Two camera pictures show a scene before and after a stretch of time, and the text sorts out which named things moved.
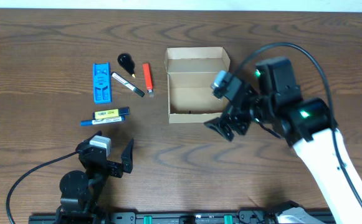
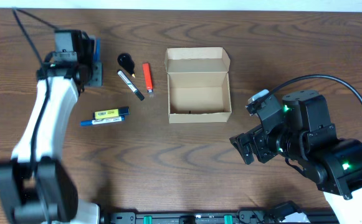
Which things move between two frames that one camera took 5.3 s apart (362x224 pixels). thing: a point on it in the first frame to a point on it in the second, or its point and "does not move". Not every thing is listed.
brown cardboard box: [191, 73] does not move
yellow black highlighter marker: [111, 113] does not move
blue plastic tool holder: [102, 83] to [97, 56]
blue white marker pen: [101, 121] does not move
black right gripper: [231, 114] to [258, 138]
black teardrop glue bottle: [126, 62] does not move
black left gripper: [116, 170] to [98, 77]
